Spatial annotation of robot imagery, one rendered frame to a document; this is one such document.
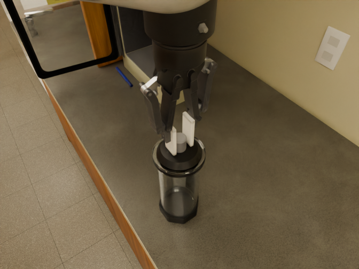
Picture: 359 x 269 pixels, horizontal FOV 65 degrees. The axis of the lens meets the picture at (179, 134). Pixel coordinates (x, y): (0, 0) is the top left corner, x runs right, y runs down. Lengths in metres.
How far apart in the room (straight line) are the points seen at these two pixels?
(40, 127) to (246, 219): 1.99
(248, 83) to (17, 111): 2.06
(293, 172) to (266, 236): 0.22
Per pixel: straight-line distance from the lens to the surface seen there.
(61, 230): 1.88
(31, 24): 1.03
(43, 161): 2.22
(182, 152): 0.54
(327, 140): 1.00
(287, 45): 1.07
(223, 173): 0.81
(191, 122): 0.50
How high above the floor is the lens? 1.60
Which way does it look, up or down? 48 degrees down
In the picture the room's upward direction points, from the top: straight up
